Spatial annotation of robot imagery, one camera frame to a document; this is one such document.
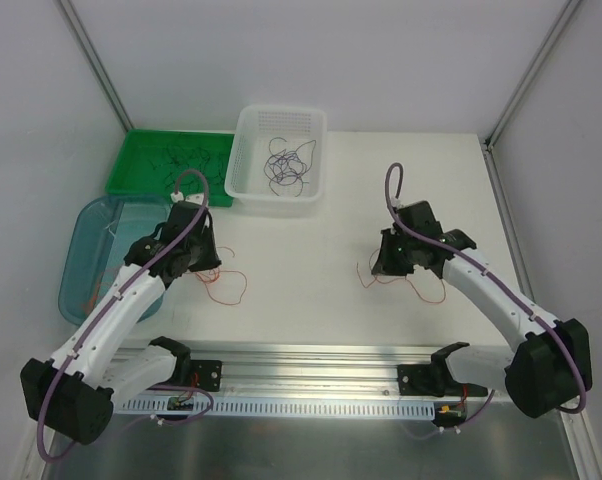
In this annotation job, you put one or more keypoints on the green plastic tray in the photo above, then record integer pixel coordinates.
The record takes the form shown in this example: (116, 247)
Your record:
(151, 162)

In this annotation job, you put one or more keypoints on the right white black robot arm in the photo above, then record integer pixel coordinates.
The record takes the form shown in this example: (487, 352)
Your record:
(544, 363)

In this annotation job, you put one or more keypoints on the white perforated plastic basket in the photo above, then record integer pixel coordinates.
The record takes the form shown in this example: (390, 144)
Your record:
(277, 161)

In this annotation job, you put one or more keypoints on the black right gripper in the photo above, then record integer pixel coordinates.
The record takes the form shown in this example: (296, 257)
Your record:
(390, 257)

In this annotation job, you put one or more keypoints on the translucent blue plastic tray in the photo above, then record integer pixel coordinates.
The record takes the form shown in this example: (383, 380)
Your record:
(103, 233)

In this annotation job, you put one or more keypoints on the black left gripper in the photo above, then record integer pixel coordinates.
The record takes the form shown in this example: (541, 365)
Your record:
(204, 256)

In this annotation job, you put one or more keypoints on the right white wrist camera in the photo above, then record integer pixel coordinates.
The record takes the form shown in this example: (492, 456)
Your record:
(397, 203)

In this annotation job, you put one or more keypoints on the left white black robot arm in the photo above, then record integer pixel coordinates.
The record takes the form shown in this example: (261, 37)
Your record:
(76, 391)

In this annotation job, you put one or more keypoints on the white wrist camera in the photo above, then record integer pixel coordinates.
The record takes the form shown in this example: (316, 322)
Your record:
(397, 203)
(197, 198)

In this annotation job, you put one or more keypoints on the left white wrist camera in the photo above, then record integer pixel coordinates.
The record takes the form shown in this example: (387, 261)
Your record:
(197, 198)

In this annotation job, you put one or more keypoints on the white slotted cable duct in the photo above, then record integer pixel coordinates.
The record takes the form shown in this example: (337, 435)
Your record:
(172, 405)

